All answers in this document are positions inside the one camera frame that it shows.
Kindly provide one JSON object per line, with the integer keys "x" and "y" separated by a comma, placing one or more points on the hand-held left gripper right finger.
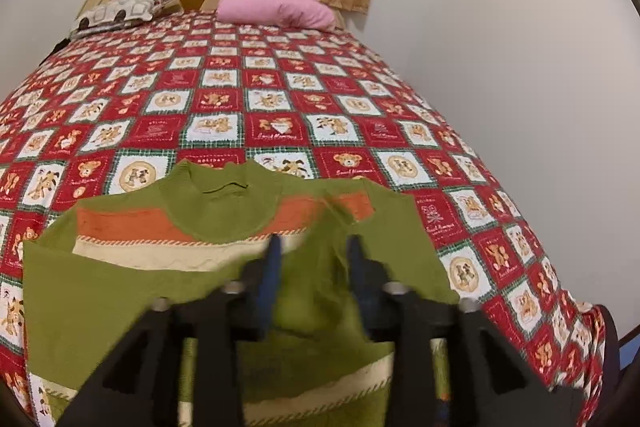
{"x": 356, "y": 263}

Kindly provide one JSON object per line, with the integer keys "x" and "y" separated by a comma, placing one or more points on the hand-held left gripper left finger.
{"x": 273, "y": 263}

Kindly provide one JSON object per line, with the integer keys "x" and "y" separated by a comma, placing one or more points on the green orange striped knit sweater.
{"x": 150, "y": 287}

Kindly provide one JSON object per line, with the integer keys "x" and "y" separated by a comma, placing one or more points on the red checkered bear print blanket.
{"x": 280, "y": 107}

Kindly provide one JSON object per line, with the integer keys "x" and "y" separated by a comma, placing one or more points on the pink pillow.
{"x": 275, "y": 9}

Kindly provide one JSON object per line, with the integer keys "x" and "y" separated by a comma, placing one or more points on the grey white patterned pillow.
{"x": 120, "y": 11}

